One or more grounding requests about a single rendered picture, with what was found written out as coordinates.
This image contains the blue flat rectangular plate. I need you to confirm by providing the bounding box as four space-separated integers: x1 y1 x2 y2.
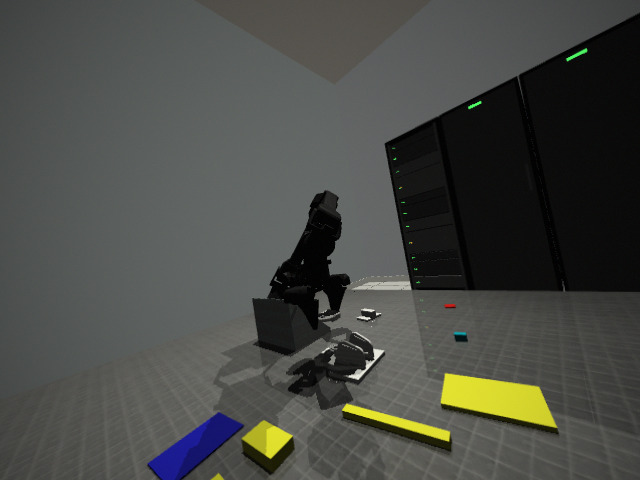
148 412 243 480

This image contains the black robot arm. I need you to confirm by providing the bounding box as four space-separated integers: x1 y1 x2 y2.
267 190 342 299

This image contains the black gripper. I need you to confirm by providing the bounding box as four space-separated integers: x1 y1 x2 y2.
283 257 351 330

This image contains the yellow long bar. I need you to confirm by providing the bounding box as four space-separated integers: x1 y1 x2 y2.
342 404 451 450

